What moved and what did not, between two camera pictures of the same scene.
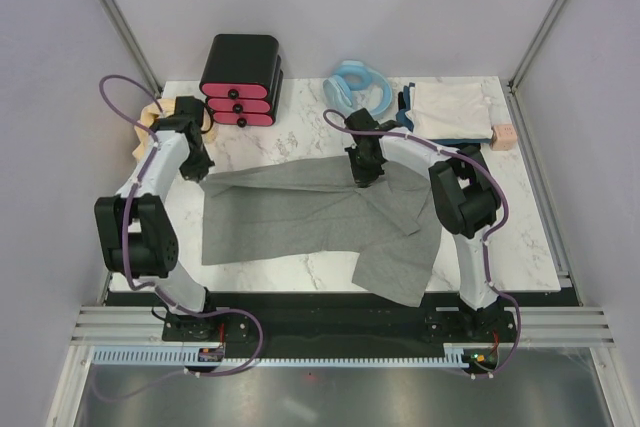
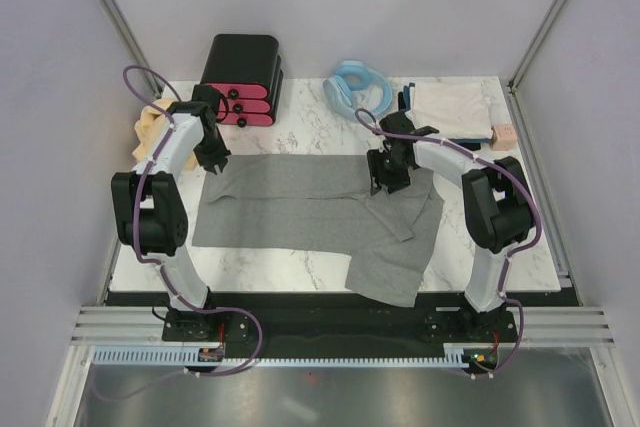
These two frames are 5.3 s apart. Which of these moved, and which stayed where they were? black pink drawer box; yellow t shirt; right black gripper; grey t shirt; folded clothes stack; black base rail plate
Moved: grey t shirt; right black gripper
Stayed: black pink drawer box; black base rail plate; yellow t shirt; folded clothes stack
